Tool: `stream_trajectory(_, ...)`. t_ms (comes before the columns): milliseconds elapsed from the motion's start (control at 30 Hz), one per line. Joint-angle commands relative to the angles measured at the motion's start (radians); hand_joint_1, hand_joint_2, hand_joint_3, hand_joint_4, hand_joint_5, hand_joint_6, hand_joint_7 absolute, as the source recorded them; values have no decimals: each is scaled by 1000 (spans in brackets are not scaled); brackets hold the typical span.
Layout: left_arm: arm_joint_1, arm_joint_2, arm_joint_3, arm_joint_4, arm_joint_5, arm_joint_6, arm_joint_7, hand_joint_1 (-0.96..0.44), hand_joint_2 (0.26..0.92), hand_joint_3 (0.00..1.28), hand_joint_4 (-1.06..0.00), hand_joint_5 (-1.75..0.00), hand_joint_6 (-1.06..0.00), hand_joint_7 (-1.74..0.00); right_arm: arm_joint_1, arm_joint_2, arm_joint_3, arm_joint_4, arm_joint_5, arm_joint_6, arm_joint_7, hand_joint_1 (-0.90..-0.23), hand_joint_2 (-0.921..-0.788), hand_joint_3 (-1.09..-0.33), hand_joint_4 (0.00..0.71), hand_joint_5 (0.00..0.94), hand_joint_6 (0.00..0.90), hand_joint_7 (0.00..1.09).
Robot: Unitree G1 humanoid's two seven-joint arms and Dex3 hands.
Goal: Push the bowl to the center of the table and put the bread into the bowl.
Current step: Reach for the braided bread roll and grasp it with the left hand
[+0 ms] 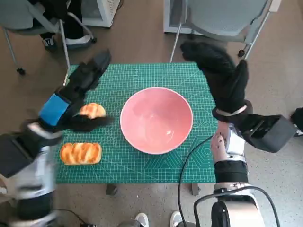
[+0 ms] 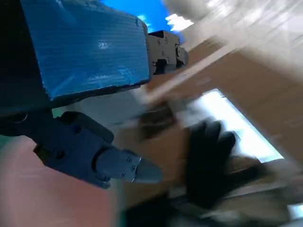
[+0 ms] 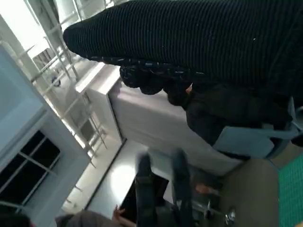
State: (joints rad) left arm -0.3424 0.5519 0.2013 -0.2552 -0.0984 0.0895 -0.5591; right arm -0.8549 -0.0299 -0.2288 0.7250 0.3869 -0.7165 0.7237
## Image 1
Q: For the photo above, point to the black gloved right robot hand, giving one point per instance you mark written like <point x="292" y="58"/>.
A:
<point x="222" y="80"/>

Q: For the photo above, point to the black left hand blue tape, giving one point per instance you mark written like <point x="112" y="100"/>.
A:
<point x="71" y="94"/>

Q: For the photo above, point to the round toy bread bun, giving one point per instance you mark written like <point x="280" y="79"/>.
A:
<point x="94" y="110"/>

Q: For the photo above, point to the rectangular toy bread loaf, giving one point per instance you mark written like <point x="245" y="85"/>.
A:
<point x="80" y="153"/>

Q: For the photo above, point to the pink bowl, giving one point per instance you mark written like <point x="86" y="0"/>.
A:
<point x="156" y="120"/>

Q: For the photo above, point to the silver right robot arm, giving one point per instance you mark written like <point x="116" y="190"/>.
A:
<point x="229" y="170"/>

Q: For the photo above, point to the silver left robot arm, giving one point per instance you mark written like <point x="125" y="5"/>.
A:
<point x="35" y="175"/>

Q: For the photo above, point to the grey mesh office chair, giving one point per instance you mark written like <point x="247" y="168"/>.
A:
<point x="220" y="16"/>
<point x="16" y="14"/>

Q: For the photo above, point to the person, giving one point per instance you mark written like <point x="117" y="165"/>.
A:
<point x="73" y="23"/>

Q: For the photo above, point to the white perforated cabinet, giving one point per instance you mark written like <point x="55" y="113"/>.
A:
<point x="99" y="11"/>
<point x="175" y="14"/>

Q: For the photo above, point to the green cutting mat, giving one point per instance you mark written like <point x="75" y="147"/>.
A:
<point x="113" y="170"/>

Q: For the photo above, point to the white shoe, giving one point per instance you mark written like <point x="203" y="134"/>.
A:
<point x="176" y="219"/>
<point x="142" y="220"/>

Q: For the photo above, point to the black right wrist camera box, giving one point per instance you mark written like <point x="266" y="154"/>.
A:
<point x="272" y="134"/>

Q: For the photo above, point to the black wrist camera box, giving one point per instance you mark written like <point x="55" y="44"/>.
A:
<point x="272" y="134"/>
<point x="14" y="153"/>

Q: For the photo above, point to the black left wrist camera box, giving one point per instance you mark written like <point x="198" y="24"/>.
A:
<point x="14" y="153"/>

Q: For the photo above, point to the black table leg bracket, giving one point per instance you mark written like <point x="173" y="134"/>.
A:
<point x="196" y="189"/>
<point x="111" y="189"/>

